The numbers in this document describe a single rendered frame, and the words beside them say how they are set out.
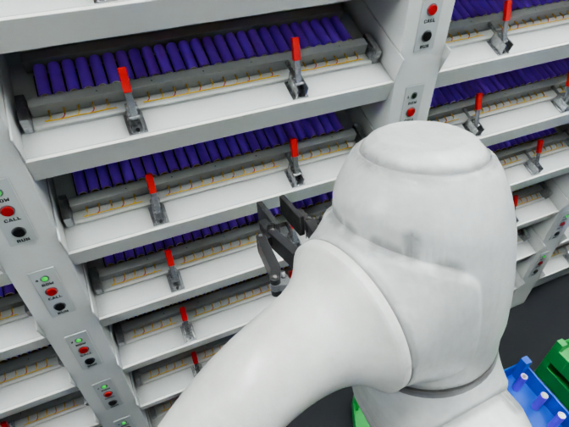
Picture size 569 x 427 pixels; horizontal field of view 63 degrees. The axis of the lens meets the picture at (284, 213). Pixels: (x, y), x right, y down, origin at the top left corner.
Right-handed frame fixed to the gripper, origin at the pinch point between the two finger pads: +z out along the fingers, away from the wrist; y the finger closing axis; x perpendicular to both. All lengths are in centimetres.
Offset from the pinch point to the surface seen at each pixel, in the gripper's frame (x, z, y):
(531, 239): -59, 35, 100
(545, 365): -72, 3, 73
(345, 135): -2.4, 26.2, 25.2
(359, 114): 0.4, 28.2, 29.5
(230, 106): 10.8, 18.6, 0.1
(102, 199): -3.2, 25.8, -23.1
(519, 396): -71, -3, 58
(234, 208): -8.9, 20.6, -1.5
